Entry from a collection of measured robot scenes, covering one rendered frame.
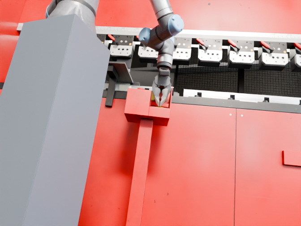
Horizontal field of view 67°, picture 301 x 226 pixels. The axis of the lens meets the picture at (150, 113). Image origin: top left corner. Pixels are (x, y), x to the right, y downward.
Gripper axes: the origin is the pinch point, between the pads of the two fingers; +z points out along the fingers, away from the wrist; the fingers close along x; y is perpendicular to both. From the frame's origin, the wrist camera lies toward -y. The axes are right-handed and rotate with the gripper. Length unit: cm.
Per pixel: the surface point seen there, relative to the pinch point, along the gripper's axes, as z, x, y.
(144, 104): 2.8, 6.8, -6.2
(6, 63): -28, 113, 49
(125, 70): -23.0, 22.4, 22.3
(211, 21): -70, -28, 38
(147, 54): -42, 12, 39
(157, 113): 5.9, 0.5, -6.4
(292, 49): -54, -82, 34
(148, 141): 18.3, 3.2, -2.5
